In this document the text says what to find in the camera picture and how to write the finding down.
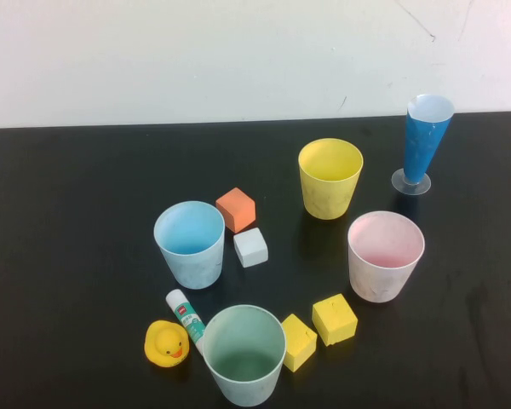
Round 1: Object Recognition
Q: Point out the yellow plastic cup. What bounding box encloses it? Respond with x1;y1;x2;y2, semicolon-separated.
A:
297;137;365;221

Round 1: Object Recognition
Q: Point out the light blue plastic cup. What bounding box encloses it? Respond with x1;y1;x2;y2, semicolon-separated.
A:
153;200;227;291

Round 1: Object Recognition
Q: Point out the pink plastic cup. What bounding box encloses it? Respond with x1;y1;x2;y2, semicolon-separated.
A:
347;210;426;304

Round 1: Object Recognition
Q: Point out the orange foam cube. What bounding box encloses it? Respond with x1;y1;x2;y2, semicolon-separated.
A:
215;187;256;233

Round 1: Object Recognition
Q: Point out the white foam cube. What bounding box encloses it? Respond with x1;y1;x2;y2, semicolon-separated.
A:
233;227;270;269

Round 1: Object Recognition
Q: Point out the white green glue stick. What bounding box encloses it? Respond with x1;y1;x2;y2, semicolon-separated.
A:
165;288;207;357

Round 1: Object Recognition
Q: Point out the yellow foam cube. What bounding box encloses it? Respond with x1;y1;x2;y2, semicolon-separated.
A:
311;292;359;348
280;313;319;374

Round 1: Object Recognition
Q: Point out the yellow rubber duck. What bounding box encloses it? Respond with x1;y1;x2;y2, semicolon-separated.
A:
143;320;192;367

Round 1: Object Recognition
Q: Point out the blue paper cone clear base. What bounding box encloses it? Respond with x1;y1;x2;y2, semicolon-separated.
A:
391;94;455;196

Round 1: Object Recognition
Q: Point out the green plastic cup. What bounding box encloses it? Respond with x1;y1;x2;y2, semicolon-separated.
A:
201;303;288;408

